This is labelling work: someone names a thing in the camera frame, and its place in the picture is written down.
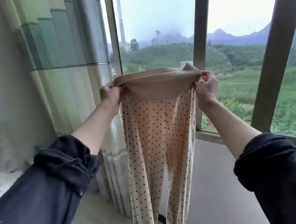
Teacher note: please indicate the person's right hand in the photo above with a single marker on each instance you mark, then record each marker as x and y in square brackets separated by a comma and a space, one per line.
[206, 88]

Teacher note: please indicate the person's left hand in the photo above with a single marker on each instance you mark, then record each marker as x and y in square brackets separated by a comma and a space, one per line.
[111, 95]

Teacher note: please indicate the cream polka dot pants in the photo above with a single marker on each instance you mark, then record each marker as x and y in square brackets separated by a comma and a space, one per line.
[160, 149]

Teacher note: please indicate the person's right forearm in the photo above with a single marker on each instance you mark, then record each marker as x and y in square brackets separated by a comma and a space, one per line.
[228, 126]

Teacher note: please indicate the dark framed window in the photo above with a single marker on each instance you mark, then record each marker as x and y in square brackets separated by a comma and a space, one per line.
[201, 33]

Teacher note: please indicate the white tufted headboard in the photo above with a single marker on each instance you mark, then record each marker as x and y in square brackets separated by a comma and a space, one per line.
[6, 147]

